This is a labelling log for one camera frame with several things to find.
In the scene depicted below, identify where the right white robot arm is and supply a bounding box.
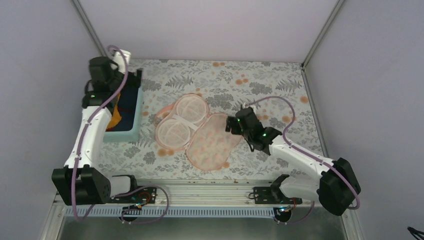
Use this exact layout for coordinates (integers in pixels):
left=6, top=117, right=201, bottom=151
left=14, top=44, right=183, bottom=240
left=225, top=107, right=361, bottom=216

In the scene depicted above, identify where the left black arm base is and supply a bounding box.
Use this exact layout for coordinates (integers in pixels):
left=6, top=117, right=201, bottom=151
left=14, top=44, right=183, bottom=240
left=108, top=186, right=157, bottom=215

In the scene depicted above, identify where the floral patterned table mat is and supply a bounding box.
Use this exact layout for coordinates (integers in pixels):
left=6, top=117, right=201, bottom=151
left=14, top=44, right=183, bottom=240
left=99, top=59, right=322, bottom=180

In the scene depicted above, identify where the orange lace bra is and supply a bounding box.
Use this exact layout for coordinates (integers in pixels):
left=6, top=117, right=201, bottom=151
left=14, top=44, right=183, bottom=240
left=106, top=105, right=122, bottom=131

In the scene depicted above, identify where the light blue plastic bin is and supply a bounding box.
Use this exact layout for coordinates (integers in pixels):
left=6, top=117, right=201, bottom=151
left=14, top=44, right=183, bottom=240
left=103, top=86, right=144, bottom=143

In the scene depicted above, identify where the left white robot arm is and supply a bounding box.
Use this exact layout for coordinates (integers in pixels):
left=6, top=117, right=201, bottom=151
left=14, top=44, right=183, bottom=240
left=51, top=51, right=143, bottom=206

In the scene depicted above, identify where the peach floral mesh laundry bag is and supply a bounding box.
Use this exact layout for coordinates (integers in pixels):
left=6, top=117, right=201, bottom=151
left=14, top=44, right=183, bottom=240
left=155, top=94, right=242, bottom=172

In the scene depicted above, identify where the navy red bra upper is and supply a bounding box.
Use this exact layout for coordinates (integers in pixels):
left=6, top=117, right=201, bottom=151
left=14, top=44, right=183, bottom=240
left=109, top=87, right=139, bottom=132

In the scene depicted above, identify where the aluminium front rail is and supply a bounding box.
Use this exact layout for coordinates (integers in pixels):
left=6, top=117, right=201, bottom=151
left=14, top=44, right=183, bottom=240
left=52, top=179, right=353, bottom=208

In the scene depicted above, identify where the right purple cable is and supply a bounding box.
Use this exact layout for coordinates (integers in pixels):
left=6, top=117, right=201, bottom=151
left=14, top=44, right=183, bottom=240
left=241, top=96, right=361, bottom=225

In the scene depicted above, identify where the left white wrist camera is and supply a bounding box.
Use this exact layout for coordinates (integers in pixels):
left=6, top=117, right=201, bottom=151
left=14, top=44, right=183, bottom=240
left=110, top=49, right=132, bottom=74

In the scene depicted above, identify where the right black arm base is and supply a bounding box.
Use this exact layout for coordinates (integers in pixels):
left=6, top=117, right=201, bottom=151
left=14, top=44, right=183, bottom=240
left=248, top=186, right=303, bottom=223

